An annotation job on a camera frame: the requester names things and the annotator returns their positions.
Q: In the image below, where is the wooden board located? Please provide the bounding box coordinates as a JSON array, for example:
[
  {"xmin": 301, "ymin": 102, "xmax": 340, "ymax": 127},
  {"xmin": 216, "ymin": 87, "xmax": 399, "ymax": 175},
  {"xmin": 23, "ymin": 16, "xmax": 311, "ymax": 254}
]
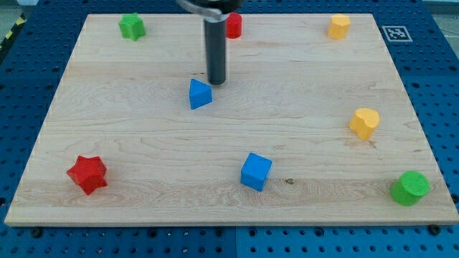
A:
[{"xmin": 5, "ymin": 14, "xmax": 458, "ymax": 227}]

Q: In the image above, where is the yellow heart block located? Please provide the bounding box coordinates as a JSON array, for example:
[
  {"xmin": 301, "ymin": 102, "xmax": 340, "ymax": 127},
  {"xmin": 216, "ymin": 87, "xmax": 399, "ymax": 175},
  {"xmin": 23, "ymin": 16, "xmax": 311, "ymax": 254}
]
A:
[{"xmin": 349, "ymin": 107, "xmax": 380, "ymax": 140}]

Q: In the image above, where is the red star block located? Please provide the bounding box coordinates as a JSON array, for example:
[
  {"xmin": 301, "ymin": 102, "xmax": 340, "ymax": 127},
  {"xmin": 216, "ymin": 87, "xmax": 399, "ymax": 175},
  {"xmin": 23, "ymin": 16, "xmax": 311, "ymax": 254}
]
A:
[{"xmin": 67, "ymin": 156, "xmax": 108, "ymax": 195}]

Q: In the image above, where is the red cylinder block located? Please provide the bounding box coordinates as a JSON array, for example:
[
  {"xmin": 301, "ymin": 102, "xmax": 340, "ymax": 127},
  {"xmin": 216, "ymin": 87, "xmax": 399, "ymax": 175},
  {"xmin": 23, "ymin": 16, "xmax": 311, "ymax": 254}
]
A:
[{"xmin": 226, "ymin": 12, "xmax": 242, "ymax": 39}]

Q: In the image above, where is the yellow hexagon block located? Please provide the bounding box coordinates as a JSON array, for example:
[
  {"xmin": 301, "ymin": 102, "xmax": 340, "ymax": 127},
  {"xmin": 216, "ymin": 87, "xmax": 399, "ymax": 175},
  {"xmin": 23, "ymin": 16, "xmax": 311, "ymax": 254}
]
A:
[{"xmin": 327, "ymin": 14, "xmax": 351, "ymax": 40}]

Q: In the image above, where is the green star block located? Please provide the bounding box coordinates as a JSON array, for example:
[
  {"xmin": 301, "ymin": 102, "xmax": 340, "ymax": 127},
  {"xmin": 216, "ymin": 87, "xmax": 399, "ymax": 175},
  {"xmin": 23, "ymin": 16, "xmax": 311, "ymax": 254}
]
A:
[{"xmin": 118, "ymin": 13, "xmax": 146, "ymax": 41}]

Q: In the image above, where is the green cylinder block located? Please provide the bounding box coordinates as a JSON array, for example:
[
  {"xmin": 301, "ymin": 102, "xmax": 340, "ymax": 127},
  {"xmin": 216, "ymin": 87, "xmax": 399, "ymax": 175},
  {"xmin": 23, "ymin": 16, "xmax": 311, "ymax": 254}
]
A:
[{"xmin": 390, "ymin": 171, "xmax": 430, "ymax": 206}]

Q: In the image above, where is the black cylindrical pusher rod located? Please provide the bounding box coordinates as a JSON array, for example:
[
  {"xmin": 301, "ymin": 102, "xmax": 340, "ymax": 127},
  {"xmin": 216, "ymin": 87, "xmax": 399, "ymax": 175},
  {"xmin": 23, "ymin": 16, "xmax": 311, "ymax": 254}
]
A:
[{"xmin": 204, "ymin": 18, "xmax": 226, "ymax": 85}]

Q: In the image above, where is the blue triangle block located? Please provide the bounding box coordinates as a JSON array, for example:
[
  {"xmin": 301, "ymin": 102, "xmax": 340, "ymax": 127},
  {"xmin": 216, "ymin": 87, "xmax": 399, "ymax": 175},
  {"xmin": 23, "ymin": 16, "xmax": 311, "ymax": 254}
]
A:
[{"xmin": 189, "ymin": 79, "xmax": 212, "ymax": 110}]

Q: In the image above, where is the white fiducial marker tag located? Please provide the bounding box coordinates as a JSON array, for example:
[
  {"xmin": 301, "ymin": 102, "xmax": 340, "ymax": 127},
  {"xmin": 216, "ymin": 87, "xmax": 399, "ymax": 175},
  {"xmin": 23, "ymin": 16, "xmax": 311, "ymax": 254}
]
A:
[{"xmin": 382, "ymin": 25, "xmax": 412, "ymax": 42}]

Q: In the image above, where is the blue cube block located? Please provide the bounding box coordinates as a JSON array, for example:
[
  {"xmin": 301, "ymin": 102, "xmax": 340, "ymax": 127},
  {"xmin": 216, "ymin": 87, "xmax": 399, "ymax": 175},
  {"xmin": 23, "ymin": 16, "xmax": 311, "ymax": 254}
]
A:
[{"xmin": 240, "ymin": 153, "xmax": 273, "ymax": 191}]

